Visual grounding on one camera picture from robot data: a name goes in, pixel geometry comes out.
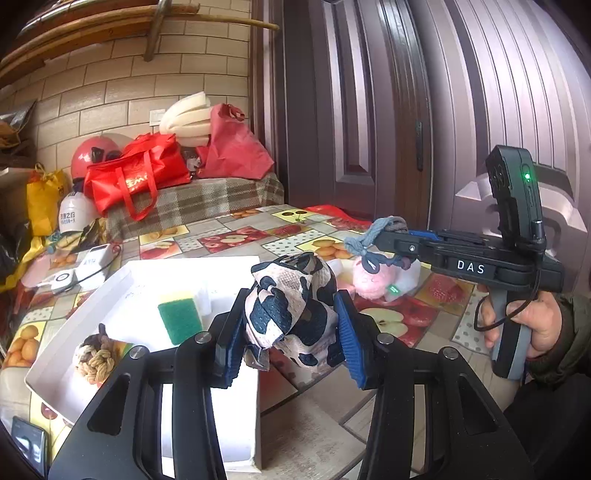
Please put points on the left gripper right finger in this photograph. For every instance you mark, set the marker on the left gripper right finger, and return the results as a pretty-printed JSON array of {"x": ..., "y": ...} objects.
[{"x": 467, "y": 435}]

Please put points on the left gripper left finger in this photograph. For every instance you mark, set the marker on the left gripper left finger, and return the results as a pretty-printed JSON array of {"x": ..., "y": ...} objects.
[{"x": 118, "y": 435}]

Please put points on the braided brown rope toy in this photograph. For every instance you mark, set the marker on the braided brown rope toy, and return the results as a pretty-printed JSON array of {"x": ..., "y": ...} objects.
[{"x": 95, "y": 358}]

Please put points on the blue grey rope toy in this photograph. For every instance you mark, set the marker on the blue grey rope toy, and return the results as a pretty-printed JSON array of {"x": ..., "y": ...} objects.
[{"x": 361, "y": 246}]

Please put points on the yellow green sponge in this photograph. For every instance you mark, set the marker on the yellow green sponge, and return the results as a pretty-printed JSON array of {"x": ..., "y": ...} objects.
[{"x": 181, "y": 319}]

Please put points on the pink plush toy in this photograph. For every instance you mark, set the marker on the pink plush toy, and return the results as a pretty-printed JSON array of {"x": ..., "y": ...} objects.
[{"x": 373, "y": 286}]

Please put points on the white foam block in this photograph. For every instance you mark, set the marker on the white foam block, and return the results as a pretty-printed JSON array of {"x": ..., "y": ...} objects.
[{"x": 343, "y": 270}]

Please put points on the fruit pattern tablecloth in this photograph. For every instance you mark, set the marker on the fruit pattern tablecloth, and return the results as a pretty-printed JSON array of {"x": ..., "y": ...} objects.
[{"x": 311, "y": 425}]

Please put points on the smartphone with photo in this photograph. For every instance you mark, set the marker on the smartphone with photo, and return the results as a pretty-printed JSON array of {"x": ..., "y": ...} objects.
[{"x": 32, "y": 442}]

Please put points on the white shallow tray box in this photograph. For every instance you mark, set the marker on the white shallow tray box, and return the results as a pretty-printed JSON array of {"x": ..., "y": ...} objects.
[{"x": 127, "y": 304}]

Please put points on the white power bank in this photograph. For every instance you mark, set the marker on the white power bank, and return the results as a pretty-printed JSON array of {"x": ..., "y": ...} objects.
[{"x": 92, "y": 271}]

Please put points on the flat red gift bag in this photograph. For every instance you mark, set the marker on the flat red gift bag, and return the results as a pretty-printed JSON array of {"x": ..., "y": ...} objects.
[{"x": 339, "y": 214}]

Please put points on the dark wooden door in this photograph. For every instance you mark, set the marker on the dark wooden door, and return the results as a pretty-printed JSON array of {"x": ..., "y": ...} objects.
[{"x": 391, "y": 108}]

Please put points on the white safety helmet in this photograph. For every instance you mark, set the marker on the white safety helmet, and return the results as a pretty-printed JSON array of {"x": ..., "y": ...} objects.
[{"x": 76, "y": 213}]

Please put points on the plaid blanket covered bench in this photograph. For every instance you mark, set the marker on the plaid blanket covered bench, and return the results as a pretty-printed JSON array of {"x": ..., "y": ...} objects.
[{"x": 196, "y": 201}]

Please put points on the glossy red tote bag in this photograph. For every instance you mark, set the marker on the glossy red tote bag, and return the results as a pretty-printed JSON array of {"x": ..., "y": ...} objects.
[{"x": 148, "y": 164}]

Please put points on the yellow shopping bag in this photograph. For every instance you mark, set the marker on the yellow shopping bag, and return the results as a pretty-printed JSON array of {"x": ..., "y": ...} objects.
[{"x": 44, "y": 193}]

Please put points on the pink red helmet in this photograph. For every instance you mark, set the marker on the pink red helmet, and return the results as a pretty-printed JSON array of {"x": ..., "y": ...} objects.
[{"x": 94, "y": 150}]

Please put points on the dark red fabric bag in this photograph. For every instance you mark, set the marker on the dark red fabric bag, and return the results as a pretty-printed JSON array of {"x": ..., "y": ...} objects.
[{"x": 233, "y": 151}]

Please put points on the cream foam roll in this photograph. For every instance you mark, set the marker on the cream foam roll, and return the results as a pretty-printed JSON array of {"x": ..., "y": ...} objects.
[{"x": 189, "y": 120}]

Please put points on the black camera module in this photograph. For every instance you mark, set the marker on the black camera module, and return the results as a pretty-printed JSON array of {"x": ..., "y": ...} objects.
[{"x": 515, "y": 188}]

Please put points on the white round wireless charger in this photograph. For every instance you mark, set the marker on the white round wireless charger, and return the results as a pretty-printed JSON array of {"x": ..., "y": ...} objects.
[{"x": 60, "y": 281}]

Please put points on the wall light switch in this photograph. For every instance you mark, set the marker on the wall light switch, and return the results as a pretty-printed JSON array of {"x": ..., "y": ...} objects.
[{"x": 155, "y": 117}]

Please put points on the wooden wall shelf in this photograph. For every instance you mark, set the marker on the wooden wall shelf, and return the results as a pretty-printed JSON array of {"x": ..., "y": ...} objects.
[{"x": 18, "y": 149}]

